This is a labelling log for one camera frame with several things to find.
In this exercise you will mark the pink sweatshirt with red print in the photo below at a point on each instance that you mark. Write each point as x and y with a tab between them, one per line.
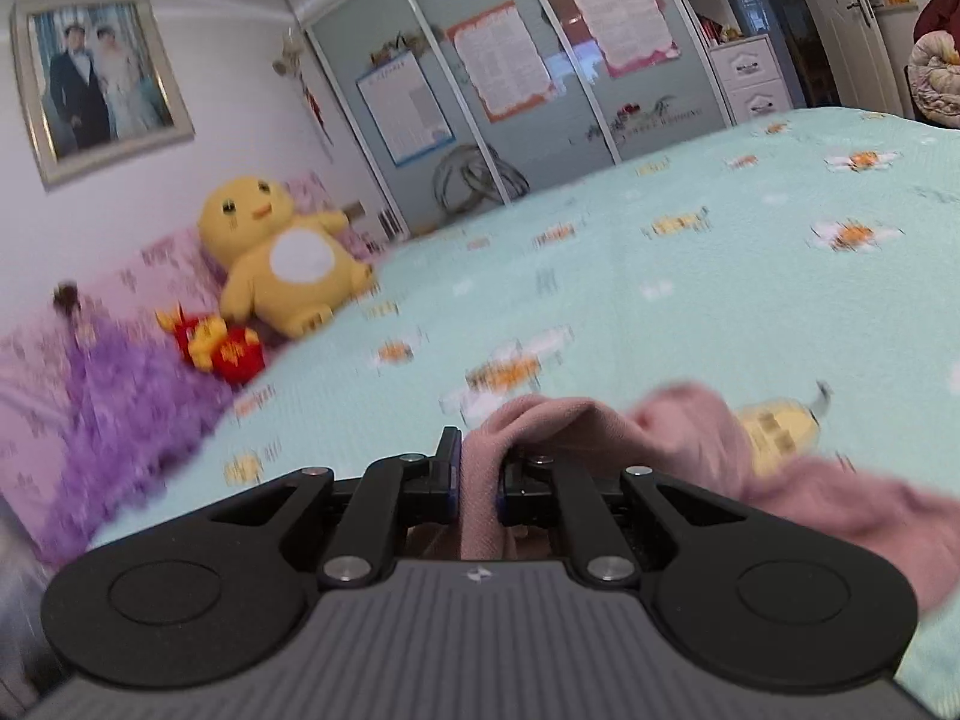
675	435

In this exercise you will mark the mint bee-print quilted bedspread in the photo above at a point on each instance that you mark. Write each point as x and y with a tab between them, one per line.
712	300

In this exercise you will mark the blue bordered paper poster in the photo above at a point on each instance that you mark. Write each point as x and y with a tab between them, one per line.
405	109

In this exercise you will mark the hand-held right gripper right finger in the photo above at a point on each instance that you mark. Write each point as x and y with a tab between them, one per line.
502	502

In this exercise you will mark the framed wedding photo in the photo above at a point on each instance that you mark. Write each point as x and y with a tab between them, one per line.
101	82

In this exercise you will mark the wall lamp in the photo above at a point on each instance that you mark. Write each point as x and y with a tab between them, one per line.
287	52

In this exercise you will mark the pile of bedding and clothes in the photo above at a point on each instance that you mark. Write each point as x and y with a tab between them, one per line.
937	67

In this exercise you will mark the wardrobe with sliding glass doors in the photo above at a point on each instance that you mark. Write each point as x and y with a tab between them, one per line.
540	127

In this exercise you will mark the yellow plush toy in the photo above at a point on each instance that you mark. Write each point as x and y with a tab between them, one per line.
292	262

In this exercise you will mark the white door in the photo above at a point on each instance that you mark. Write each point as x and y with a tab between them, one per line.
840	22

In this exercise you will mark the white drawer cabinet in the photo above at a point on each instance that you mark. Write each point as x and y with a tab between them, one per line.
750	79

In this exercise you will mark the red hanging ornament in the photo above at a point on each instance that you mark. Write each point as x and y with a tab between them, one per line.
315	109

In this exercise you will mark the purple ruffled pillow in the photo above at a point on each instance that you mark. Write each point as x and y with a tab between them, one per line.
127	420

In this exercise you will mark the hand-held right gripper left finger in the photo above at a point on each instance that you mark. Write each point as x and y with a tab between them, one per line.
452	480

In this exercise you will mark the red plush toy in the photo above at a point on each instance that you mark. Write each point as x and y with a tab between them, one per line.
225	352

